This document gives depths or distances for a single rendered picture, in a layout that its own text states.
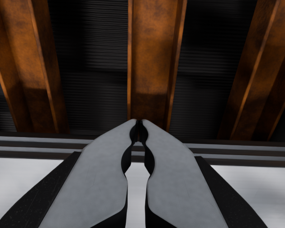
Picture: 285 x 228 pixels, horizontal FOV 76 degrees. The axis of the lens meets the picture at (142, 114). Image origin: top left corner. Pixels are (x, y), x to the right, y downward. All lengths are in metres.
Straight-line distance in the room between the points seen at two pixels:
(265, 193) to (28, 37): 0.43
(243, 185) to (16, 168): 0.29
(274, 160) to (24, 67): 0.42
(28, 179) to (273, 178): 0.31
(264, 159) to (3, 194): 0.35
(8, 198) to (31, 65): 0.22
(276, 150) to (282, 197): 0.07
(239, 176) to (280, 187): 0.06
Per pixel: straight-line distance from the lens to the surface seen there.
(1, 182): 0.31
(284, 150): 0.31
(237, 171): 0.27
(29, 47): 0.39
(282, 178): 0.31
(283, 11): 0.40
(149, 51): 0.34
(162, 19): 0.33
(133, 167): 0.23
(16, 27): 0.39
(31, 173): 0.28
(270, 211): 0.35
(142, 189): 0.26
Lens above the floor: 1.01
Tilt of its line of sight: 61 degrees down
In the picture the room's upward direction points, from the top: 180 degrees clockwise
